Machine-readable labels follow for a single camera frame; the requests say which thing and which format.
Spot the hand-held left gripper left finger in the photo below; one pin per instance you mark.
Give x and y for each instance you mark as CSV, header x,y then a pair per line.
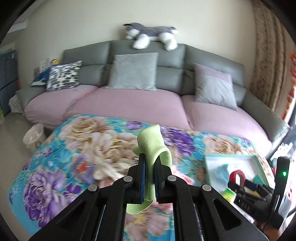
x,y
143,178

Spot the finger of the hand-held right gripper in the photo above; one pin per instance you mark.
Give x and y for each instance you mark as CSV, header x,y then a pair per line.
x,y
251,185
247,197

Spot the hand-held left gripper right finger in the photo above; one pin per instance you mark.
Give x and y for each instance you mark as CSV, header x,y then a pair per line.
x,y
157,183

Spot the red tape roll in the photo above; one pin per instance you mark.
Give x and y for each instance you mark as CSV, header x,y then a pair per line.
x,y
234,175

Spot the green yellow sponge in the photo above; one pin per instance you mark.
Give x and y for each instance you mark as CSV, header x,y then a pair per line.
x,y
227,194

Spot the blue face mask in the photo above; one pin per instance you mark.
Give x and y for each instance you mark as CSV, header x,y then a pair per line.
x,y
223,172

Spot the light green cloth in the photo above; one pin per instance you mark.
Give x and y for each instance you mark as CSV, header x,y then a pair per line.
x,y
150,143

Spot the cream lace sleeve cover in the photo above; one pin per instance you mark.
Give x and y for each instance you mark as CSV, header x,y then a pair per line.
x,y
106,171

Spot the teal shallow box tray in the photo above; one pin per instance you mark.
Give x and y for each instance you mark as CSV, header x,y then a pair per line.
x,y
214,163

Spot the grey sofa with pink seats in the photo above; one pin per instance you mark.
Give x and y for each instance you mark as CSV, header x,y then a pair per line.
x,y
138,104

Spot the floral blanket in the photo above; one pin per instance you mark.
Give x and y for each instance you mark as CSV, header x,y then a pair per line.
x,y
69,150

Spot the grey and pink pillow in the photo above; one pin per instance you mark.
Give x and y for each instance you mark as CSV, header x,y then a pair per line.
x,y
215,90

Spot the red hanging decoration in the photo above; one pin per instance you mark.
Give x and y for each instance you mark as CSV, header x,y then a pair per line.
x,y
291,88

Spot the plain grey pillow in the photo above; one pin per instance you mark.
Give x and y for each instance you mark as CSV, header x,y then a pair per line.
x,y
134,71

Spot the white waste basket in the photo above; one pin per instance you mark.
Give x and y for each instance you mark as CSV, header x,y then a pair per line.
x,y
33,136

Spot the beige patterned curtain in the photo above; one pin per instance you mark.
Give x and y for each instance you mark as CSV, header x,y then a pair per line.
x,y
270,58

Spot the black white patterned pillow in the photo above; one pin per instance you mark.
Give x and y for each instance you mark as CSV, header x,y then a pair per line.
x,y
63,75

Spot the blue white cushion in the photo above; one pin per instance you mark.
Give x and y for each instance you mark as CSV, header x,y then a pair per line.
x,y
40,78

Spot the grey white plush dog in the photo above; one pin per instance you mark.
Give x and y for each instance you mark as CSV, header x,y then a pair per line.
x,y
148,32

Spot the white cloth bundle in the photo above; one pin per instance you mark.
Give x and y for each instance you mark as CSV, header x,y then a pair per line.
x,y
16,104

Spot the stack of books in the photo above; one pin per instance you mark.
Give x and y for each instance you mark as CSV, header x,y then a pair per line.
x,y
47,63

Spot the green printed box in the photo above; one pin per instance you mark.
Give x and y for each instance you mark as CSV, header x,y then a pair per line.
x,y
1,115

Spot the blue cabinet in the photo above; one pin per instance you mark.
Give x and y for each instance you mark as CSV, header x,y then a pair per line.
x,y
8,78

